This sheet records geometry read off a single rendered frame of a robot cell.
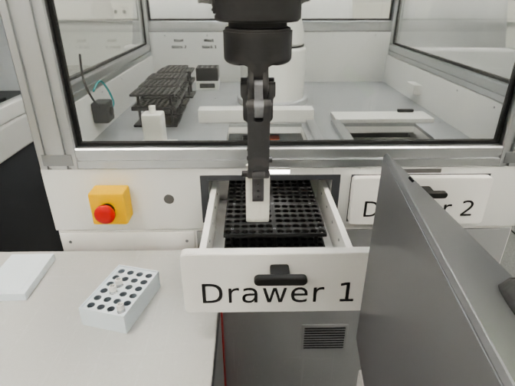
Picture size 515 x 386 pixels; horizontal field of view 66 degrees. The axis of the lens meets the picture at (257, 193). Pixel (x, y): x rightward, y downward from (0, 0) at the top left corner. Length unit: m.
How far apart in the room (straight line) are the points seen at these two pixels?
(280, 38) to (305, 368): 0.93
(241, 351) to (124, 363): 0.50
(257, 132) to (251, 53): 0.08
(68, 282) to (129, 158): 0.27
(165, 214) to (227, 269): 0.32
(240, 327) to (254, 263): 0.49
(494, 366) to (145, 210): 0.74
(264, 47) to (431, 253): 0.25
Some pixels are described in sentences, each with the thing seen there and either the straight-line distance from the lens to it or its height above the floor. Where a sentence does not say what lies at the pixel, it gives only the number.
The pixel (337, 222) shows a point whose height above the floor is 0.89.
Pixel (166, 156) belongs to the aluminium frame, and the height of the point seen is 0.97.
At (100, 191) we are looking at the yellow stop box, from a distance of 0.86.
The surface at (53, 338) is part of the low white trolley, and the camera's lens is 0.77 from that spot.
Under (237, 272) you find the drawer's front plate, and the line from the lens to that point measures 0.60.
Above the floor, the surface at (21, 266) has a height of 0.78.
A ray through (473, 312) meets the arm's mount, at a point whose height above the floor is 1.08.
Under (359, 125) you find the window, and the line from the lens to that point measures 0.84.
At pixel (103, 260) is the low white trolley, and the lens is 0.92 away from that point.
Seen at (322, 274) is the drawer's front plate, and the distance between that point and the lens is 0.62.
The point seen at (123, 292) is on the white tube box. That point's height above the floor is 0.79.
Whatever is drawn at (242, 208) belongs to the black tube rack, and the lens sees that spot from 0.76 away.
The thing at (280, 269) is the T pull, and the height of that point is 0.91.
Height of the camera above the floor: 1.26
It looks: 26 degrees down
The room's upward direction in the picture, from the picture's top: straight up
